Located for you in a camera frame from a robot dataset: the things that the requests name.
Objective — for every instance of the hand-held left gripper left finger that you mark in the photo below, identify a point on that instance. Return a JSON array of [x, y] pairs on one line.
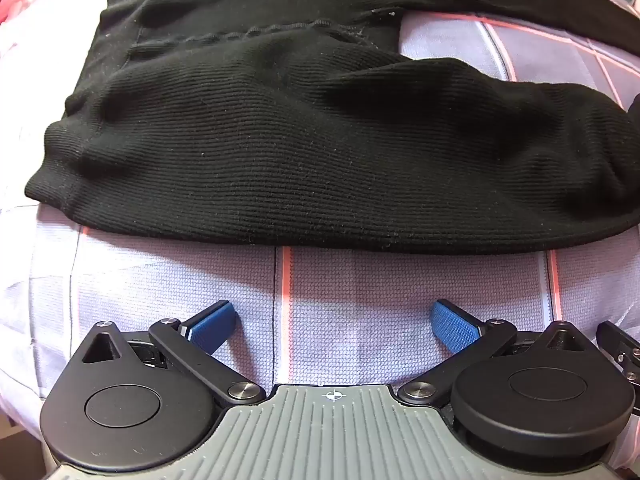
[[215, 324]]

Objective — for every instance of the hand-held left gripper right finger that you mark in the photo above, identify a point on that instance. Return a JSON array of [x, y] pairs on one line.
[[452, 328]]

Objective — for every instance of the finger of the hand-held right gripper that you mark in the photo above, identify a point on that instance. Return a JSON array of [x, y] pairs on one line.
[[617, 344]]

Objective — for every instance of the black ribbed pants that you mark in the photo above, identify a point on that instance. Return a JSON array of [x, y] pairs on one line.
[[310, 155]]

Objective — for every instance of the checked lilac bedsheet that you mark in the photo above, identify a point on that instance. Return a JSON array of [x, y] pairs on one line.
[[350, 300]]

